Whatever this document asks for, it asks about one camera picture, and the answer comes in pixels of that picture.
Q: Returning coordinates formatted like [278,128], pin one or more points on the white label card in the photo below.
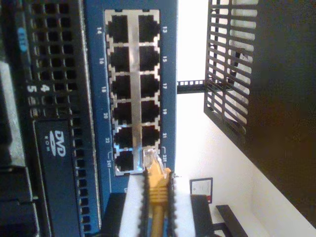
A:
[201,188]

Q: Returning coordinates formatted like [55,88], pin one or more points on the black rack server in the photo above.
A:
[56,172]

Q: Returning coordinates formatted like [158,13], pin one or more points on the black vented cabinet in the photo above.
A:
[284,98]

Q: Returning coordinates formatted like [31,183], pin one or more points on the black metal frame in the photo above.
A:
[230,219]

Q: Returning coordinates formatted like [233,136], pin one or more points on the black perforated rack post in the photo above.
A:
[190,89]

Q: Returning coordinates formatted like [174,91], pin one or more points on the blue network switch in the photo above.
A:
[98,74]

